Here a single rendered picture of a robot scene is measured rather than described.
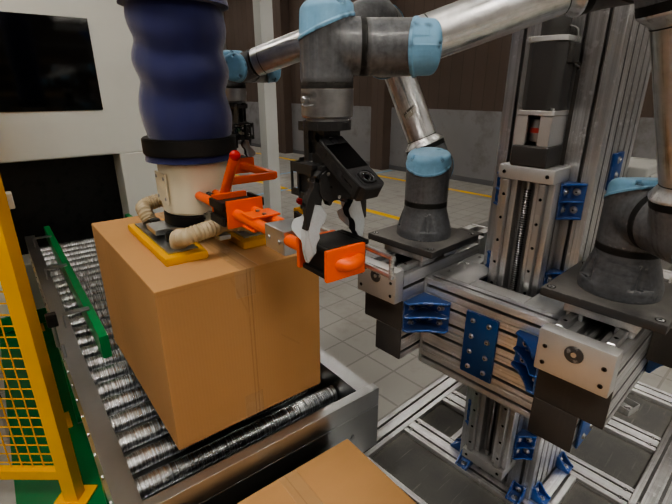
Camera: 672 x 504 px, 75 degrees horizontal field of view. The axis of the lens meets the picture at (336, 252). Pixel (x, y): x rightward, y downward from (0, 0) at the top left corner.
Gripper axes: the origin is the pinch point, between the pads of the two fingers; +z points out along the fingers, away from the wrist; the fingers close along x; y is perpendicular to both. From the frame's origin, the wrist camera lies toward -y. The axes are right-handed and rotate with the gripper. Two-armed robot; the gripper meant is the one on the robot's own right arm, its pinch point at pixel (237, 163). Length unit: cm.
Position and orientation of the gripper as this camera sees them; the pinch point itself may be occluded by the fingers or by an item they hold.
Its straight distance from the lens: 158.3
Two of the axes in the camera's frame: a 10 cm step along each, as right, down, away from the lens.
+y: 6.0, 2.8, -7.5
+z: 0.0, 9.4, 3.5
